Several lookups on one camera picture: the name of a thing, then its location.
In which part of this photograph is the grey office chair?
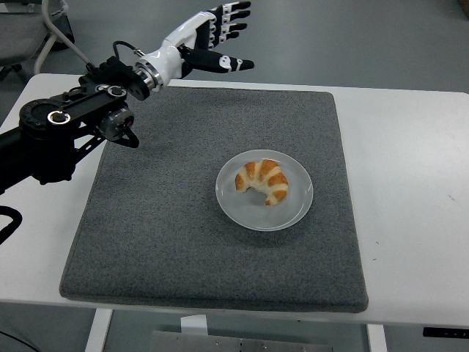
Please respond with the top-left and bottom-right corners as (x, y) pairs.
(0, 0), (92, 83)

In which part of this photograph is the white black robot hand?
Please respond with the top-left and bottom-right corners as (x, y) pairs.
(144, 1), (256, 83)

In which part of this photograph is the grey felt mat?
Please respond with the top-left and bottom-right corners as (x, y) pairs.
(59, 84), (369, 314)

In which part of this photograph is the black table control panel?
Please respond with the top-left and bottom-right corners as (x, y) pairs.
(423, 326), (469, 339)

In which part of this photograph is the black floor cable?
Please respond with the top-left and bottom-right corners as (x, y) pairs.
(0, 329), (37, 352)

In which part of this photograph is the white paper strip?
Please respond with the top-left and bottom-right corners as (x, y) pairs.
(180, 315), (210, 336)

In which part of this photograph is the white table leg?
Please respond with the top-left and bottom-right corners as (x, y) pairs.
(84, 309), (114, 352)
(366, 324), (388, 352)

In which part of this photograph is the round pale grey plate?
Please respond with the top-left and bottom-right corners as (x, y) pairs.
(215, 148), (314, 232)

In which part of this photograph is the golden croissant bread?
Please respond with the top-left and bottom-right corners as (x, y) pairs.
(234, 158), (290, 207)

